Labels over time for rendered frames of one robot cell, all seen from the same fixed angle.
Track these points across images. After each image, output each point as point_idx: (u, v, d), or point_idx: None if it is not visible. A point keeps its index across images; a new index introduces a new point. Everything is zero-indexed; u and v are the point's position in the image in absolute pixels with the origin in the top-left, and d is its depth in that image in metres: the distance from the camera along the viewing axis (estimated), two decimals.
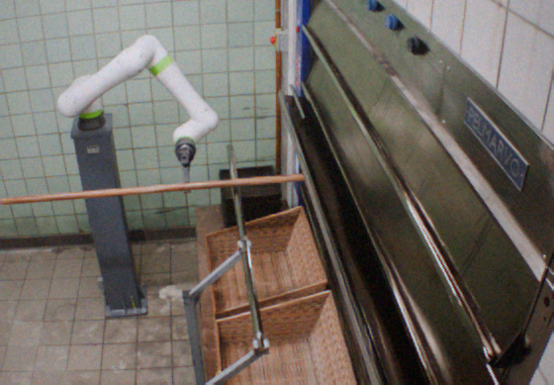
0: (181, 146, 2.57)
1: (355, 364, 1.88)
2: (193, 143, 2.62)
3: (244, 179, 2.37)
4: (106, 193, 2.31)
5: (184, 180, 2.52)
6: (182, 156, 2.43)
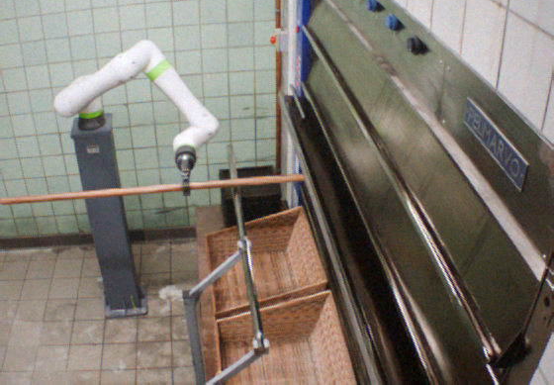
0: (181, 154, 2.50)
1: (355, 364, 1.88)
2: (193, 150, 2.55)
3: (244, 179, 2.37)
4: (106, 193, 2.31)
5: None
6: (183, 178, 2.37)
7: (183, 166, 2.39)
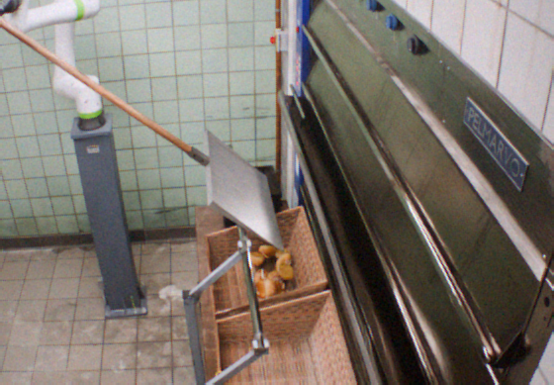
0: None
1: (355, 364, 1.88)
2: (21, 0, 2.08)
3: (46, 49, 1.97)
4: None
5: None
6: None
7: None
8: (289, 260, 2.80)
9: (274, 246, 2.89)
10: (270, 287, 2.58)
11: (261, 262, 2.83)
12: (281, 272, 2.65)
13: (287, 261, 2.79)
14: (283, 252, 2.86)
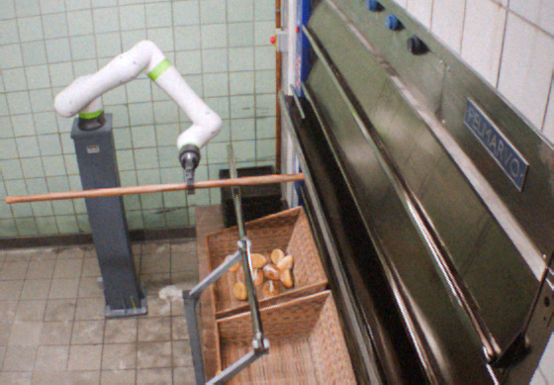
0: (185, 153, 2.50)
1: (355, 364, 1.88)
2: (198, 149, 2.55)
3: (251, 178, 2.37)
4: (112, 192, 2.30)
5: None
6: (187, 177, 2.36)
7: (187, 165, 2.38)
8: (292, 264, 2.80)
9: (259, 266, 2.83)
10: None
11: (230, 267, 2.81)
12: (289, 275, 2.72)
13: (290, 265, 2.79)
14: (276, 260, 2.84)
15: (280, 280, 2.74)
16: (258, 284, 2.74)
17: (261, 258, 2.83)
